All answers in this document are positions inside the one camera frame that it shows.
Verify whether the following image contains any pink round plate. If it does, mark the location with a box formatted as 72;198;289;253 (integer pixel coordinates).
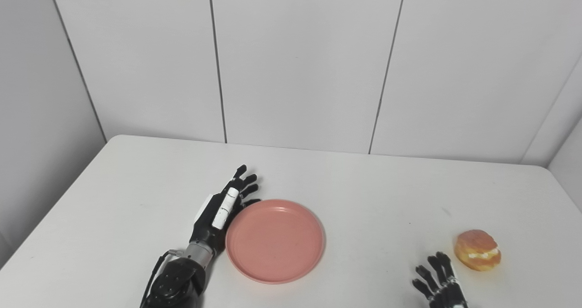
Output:
226;199;326;284

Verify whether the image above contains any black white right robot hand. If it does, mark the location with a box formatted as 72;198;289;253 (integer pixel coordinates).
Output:
412;252;469;308

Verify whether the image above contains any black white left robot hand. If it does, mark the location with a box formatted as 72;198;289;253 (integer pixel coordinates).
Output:
189;165;262;255

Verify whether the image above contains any golden cream puff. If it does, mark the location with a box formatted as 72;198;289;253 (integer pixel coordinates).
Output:
453;229;502;272

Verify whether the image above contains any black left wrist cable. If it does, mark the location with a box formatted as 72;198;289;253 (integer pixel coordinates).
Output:
139;250;183;308

